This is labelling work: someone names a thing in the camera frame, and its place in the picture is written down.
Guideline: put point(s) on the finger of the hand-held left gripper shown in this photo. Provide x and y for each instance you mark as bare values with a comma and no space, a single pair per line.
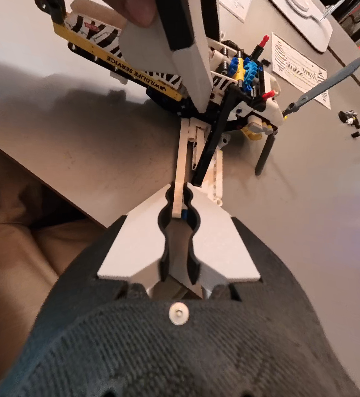
206,18
192,77

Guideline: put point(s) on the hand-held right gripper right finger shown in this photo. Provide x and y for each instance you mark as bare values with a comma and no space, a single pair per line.
223,248

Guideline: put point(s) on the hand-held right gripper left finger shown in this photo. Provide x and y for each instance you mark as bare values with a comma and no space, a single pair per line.
130,248

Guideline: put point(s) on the blue lego pin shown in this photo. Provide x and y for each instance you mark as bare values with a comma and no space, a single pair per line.
185,214

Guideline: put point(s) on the zebra striped lego helicopter model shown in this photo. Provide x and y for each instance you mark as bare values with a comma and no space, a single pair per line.
248,93

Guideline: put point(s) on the black lego wheel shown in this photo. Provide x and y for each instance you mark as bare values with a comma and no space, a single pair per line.
342,116

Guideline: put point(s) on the person's left hand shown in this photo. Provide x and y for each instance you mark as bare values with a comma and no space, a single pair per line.
136,12

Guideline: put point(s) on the silver monitor stand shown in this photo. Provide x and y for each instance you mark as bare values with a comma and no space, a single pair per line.
307,21

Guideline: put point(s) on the zebra print sticker sheet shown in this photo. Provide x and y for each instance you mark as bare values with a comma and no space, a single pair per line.
297,68

